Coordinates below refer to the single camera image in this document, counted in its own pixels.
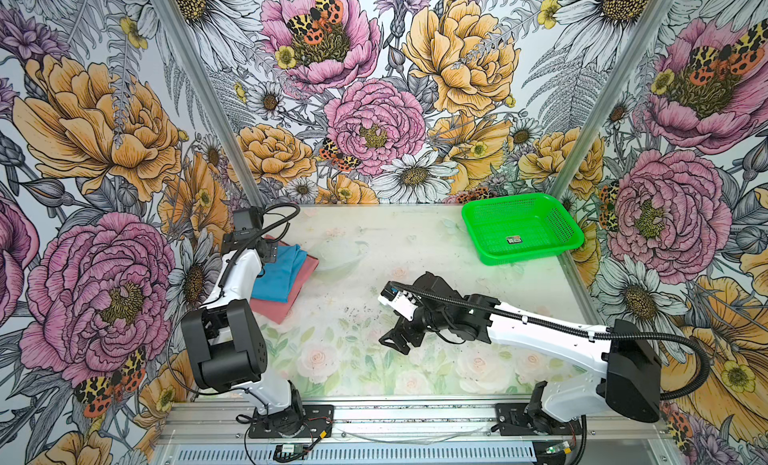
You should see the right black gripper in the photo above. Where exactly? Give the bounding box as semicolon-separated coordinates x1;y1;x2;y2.
378;298;451;355

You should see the blue t shirt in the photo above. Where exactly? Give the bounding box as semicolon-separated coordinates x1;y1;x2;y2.
251;245;308;303

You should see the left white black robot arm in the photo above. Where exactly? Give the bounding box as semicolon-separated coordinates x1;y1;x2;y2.
180;204;306;437

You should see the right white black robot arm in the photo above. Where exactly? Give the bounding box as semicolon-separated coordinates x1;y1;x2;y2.
378;272;662;435

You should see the folded red t shirt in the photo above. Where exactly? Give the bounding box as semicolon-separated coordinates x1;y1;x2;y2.
250;242;319;324

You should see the green plastic basket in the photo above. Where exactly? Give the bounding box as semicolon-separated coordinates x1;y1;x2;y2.
462;193;585;266

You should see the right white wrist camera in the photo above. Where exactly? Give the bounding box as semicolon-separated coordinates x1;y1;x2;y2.
378;289;419;321

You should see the left black corrugated cable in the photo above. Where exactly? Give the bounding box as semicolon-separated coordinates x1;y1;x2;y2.
203;202;301;304

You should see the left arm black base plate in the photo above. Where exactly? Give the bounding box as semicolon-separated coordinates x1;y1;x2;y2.
247;404;335;439

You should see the white slotted cable duct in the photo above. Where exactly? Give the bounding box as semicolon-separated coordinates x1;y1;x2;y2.
165;442;537;464

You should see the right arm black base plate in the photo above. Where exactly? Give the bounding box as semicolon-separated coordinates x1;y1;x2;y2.
491;402;582;436

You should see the aluminium front rail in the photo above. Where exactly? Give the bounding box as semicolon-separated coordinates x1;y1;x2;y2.
155;397;673;445

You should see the left aluminium corner post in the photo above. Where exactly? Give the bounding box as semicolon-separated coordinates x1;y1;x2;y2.
149;0;267;208

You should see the aluminium corner post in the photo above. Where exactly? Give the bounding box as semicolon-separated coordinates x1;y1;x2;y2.
548;0;675;199
149;0;267;208

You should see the right aluminium corner post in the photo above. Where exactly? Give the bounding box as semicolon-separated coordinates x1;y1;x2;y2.
548;0;675;199

